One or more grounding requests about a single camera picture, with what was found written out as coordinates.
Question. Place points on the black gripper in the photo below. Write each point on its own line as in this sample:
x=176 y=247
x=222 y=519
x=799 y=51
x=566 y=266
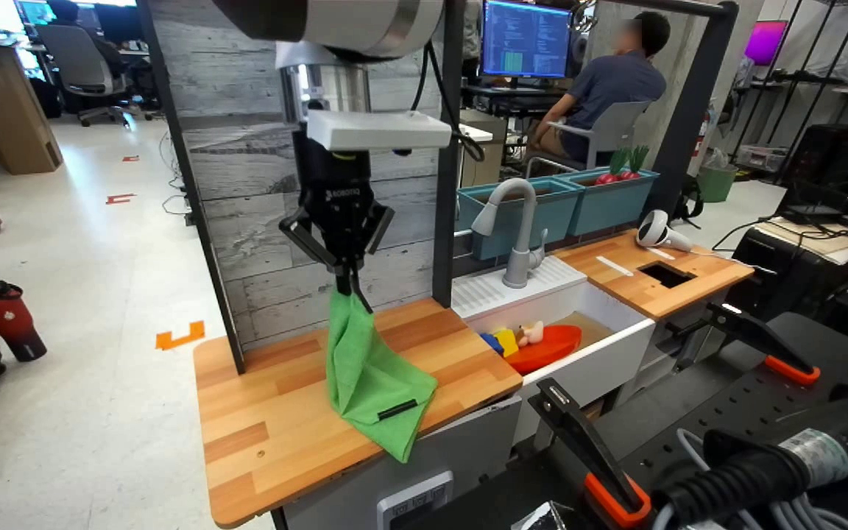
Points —
x=337 y=218

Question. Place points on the green microfiber cloth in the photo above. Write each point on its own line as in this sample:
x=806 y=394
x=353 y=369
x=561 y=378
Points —
x=375 y=388

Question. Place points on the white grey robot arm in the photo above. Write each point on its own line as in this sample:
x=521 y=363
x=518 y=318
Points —
x=325 y=51

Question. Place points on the grey wood-pattern back panel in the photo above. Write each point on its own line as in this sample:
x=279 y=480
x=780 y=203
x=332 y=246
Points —
x=228 y=116

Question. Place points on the grey sink faucet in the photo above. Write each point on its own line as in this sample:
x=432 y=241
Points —
x=521 y=256

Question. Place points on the yellow toy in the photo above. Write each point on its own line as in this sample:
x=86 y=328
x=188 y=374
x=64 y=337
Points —
x=506 y=340

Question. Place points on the left teal bin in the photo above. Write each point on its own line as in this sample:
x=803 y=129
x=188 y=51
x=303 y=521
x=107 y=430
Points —
x=553 y=207

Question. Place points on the teal bin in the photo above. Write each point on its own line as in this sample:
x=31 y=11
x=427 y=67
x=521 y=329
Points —
x=606 y=203
x=553 y=207

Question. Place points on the white sink basin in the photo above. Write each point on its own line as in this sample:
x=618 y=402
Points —
x=593 y=343

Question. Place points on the red bowl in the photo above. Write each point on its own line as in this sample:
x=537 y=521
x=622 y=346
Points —
x=558 y=340

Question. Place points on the computer monitor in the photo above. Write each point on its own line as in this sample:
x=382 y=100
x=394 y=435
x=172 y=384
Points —
x=525 y=38

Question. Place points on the right teal bin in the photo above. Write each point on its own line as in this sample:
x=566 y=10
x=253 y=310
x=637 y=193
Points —
x=606 y=203

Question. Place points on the grey office chair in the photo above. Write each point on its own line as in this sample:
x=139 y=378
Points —
x=609 y=134

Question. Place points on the black office chair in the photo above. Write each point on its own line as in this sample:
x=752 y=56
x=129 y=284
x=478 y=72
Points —
x=84 y=75

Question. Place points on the white VR headset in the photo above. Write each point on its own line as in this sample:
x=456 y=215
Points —
x=656 y=232

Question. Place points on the small wooden board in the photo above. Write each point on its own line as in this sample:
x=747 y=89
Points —
x=655 y=281

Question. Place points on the seated person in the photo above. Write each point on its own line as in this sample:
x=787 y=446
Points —
x=618 y=78

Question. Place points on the near black orange clamp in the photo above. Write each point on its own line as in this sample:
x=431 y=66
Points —
x=609 y=490

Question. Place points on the black orange clamp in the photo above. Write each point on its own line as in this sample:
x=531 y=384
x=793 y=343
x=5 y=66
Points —
x=777 y=353
x=609 y=490

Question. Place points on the cardboard box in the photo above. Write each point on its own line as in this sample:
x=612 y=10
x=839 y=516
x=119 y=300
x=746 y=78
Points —
x=28 y=142

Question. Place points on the far black orange clamp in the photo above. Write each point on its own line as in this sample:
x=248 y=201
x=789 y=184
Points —
x=777 y=353

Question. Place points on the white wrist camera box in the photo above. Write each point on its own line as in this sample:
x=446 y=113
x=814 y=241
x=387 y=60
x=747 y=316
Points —
x=378 y=129

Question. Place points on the black frame post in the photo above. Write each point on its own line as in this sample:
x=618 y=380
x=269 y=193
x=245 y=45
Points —
x=449 y=157

